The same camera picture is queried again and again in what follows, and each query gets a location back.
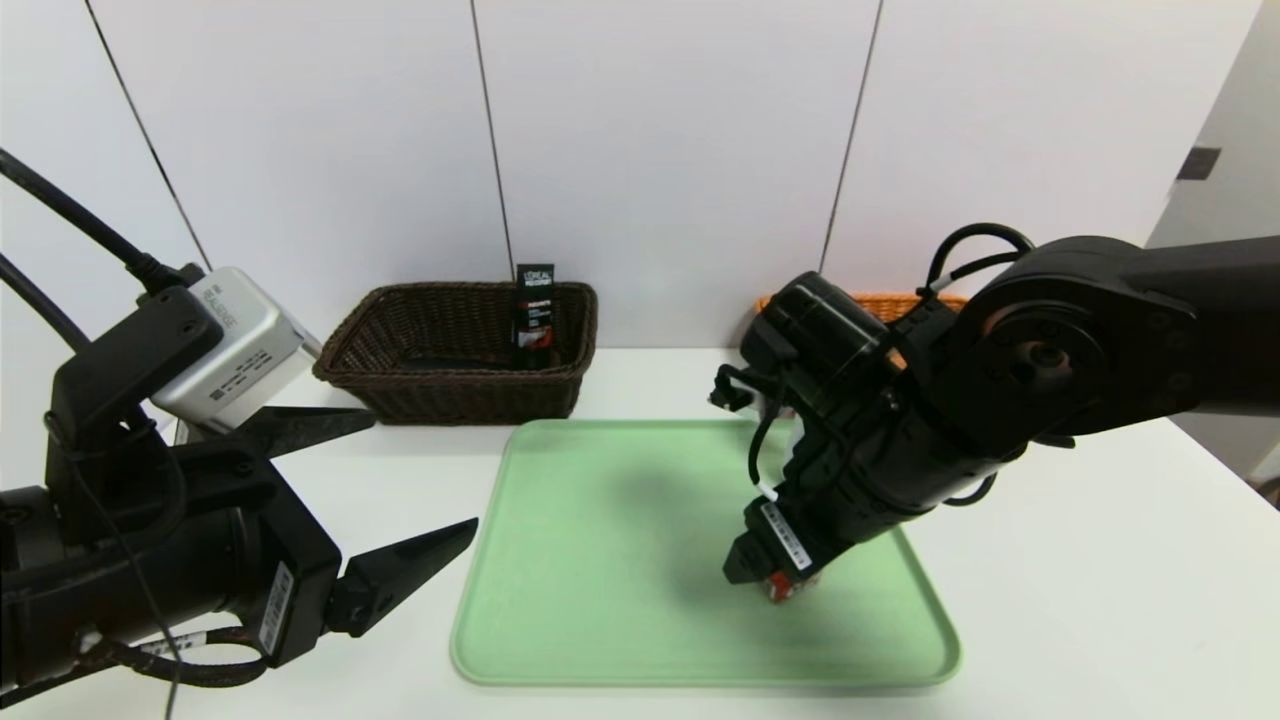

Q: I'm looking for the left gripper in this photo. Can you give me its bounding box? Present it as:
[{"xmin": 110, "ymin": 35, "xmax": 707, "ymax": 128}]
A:
[{"xmin": 58, "ymin": 405, "xmax": 480, "ymax": 670}]

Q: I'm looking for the black face wash tube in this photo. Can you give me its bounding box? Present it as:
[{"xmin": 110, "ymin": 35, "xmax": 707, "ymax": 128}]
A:
[{"xmin": 513, "ymin": 263, "xmax": 558, "ymax": 372}]

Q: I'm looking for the red milk drink carton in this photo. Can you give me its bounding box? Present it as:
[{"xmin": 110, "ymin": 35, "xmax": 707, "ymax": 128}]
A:
[{"xmin": 764, "ymin": 572, "xmax": 823, "ymax": 605}]

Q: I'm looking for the dark brown wicker basket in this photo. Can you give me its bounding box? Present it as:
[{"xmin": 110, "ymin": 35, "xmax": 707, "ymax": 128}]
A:
[{"xmin": 312, "ymin": 282, "xmax": 599, "ymax": 425}]

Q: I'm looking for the orange wicker basket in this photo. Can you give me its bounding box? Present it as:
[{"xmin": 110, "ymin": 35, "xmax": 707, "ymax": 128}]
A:
[{"xmin": 755, "ymin": 292, "xmax": 969, "ymax": 326}]

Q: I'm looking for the light green plastic tray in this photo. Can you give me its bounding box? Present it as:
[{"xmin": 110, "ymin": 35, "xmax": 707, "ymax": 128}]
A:
[{"xmin": 450, "ymin": 419, "xmax": 962, "ymax": 687}]

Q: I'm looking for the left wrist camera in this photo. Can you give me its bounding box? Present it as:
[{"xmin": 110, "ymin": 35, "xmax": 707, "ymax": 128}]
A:
[{"xmin": 45, "ymin": 266, "xmax": 324, "ymax": 471}]

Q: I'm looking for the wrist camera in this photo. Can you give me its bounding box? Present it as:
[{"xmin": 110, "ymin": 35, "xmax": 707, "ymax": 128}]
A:
[
  {"xmin": 45, "ymin": 266, "xmax": 324, "ymax": 471},
  {"xmin": 710, "ymin": 363, "xmax": 796, "ymax": 419}
]

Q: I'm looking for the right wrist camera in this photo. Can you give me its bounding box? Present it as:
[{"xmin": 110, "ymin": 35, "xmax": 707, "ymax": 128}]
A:
[{"xmin": 710, "ymin": 363, "xmax": 796, "ymax": 419}]

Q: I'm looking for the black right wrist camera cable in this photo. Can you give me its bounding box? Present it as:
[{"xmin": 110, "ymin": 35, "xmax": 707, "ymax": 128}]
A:
[{"xmin": 746, "ymin": 400, "xmax": 793, "ymax": 503}]

